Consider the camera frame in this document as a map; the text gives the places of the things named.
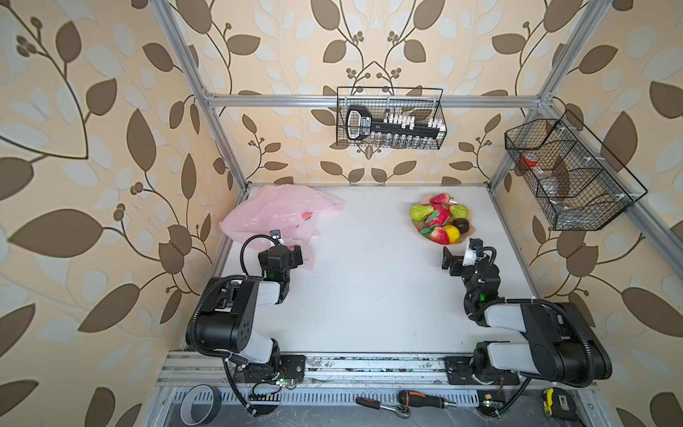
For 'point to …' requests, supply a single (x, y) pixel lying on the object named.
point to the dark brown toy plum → (462, 224)
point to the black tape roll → (186, 405)
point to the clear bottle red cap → (530, 159)
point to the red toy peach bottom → (436, 234)
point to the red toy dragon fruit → (438, 216)
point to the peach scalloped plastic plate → (426, 199)
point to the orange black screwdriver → (412, 398)
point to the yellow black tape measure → (559, 404)
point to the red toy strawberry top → (440, 198)
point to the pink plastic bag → (288, 213)
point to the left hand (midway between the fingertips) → (277, 246)
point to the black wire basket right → (577, 184)
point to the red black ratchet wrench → (402, 411)
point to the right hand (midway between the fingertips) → (460, 248)
